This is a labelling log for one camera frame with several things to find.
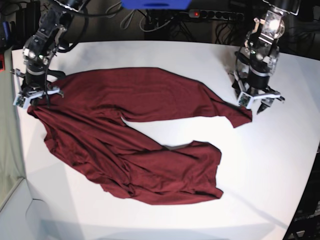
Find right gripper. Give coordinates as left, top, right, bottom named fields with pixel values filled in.
left=10, top=67, right=66, bottom=109

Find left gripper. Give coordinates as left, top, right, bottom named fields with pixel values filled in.
left=232, top=70, right=285, bottom=114

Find dark red t-shirt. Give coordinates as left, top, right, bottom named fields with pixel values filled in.
left=27, top=67, right=253, bottom=205

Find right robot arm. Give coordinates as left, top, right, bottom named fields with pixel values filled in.
left=11, top=0, right=89, bottom=109

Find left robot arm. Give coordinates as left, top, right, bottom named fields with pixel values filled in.
left=232, top=0, right=301, bottom=114

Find red and black device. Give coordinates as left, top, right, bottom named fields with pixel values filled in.
left=0, top=53, right=5, bottom=72

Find grey fabric side panel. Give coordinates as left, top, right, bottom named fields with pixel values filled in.
left=0, top=49, right=26, bottom=209

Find black power strip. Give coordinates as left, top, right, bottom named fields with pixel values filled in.
left=188, top=9, right=245, bottom=22

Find blue box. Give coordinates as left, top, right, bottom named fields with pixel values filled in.
left=121, top=0, right=191, bottom=10

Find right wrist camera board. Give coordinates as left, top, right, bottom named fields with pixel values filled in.
left=13, top=94, right=28, bottom=109

